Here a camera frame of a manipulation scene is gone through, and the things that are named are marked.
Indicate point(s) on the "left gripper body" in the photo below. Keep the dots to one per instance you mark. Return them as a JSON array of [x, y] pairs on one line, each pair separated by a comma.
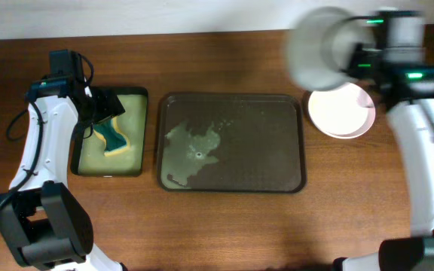
[[101, 108]]

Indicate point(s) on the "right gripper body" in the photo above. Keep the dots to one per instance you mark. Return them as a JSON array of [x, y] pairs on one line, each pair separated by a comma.
[[359, 63]]

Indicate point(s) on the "green yellow sponge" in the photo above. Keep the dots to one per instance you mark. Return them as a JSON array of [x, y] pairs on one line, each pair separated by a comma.
[[115, 141]]

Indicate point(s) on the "white plate top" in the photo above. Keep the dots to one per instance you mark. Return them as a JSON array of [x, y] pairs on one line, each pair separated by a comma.
[[346, 112]]

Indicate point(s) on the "pale grey plate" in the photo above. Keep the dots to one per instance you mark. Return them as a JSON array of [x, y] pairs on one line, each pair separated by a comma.
[[320, 47]]

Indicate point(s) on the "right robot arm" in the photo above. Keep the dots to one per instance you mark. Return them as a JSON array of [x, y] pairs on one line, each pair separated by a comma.
[[406, 85]]

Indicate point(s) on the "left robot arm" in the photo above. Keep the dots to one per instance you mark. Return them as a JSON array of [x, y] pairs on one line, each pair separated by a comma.
[[41, 222]]

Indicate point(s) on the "black soapy water tray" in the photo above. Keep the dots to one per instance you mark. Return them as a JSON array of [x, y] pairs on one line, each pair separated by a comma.
[[89, 159]]

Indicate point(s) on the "dark brown serving tray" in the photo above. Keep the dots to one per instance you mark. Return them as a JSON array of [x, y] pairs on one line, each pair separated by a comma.
[[223, 142]]

